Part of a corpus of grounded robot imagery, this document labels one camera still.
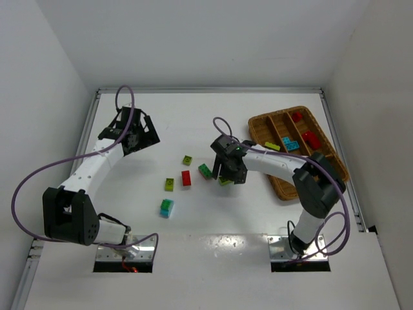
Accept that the lime lego with green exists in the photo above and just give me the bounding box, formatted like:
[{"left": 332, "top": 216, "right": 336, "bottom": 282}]
[{"left": 218, "top": 176, "right": 233, "bottom": 186}]

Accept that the lime lego brick stack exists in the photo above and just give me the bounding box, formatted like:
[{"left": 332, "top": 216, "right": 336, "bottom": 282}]
[{"left": 264, "top": 142, "right": 281, "bottom": 151}]

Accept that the cyan lego brick stack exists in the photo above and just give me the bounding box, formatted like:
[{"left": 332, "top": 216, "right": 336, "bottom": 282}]
[{"left": 285, "top": 141, "right": 300, "bottom": 152}]

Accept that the small red lego brick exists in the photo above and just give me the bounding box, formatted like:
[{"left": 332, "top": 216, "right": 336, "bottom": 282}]
[{"left": 291, "top": 112, "right": 303, "bottom": 123}]

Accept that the red long lego brick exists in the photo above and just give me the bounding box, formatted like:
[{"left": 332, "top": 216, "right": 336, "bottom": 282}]
[{"left": 301, "top": 130, "right": 321, "bottom": 150}]

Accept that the small cyan lego brick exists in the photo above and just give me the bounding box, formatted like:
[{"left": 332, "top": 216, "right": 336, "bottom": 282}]
[{"left": 281, "top": 137, "right": 291, "bottom": 145}]

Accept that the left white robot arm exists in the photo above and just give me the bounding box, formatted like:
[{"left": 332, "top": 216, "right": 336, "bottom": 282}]
[{"left": 43, "top": 107, "right": 160, "bottom": 247}]

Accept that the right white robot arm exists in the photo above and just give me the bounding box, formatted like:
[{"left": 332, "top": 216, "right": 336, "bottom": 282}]
[{"left": 210, "top": 135, "right": 346, "bottom": 255}]

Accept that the green lego on red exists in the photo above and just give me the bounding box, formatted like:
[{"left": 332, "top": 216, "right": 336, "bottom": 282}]
[{"left": 198, "top": 163, "right": 212, "bottom": 180}]

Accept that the small lime lego brick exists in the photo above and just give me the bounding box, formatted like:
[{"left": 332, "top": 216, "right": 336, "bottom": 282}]
[{"left": 182, "top": 155, "right": 192, "bottom": 166}]

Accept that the red lego brick centre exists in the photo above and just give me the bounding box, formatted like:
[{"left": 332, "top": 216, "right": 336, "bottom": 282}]
[{"left": 181, "top": 170, "right": 192, "bottom": 187}]

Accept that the lime lego brick left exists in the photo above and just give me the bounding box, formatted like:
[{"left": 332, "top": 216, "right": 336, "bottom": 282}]
[{"left": 165, "top": 178, "right": 174, "bottom": 192}]

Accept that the wicker divided basket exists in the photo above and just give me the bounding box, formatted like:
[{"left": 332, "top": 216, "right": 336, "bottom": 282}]
[{"left": 248, "top": 106, "right": 349, "bottom": 182}]

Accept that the green on cyan lego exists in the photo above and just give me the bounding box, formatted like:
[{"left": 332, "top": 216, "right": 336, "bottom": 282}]
[{"left": 159, "top": 199, "right": 174, "bottom": 218}]

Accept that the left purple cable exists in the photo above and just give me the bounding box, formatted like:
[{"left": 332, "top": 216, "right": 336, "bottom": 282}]
[{"left": 11, "top": 85, "right": 159, "bottom": 259}]

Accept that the purple cable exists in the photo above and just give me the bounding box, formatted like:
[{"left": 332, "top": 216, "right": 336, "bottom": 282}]
[
  {"left": 212, "top": 116, "right": 352, "bottom": 267},
  {"left": 11, "top": 85, "right": 159, "bottom": 259}
]

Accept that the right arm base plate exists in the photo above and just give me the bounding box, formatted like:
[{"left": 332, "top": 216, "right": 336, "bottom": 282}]
[{"left": 267, "top": 235, "right": 328, "bottom": 262}]

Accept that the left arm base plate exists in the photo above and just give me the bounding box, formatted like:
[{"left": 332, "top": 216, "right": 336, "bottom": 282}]
[{"left": 96, "top": 235, "right": 157, "bottom": 263}]

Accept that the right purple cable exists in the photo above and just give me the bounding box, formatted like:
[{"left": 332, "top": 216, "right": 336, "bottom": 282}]
[{"left": 212, "top": 116, "right": 352, "bottom": 267}]

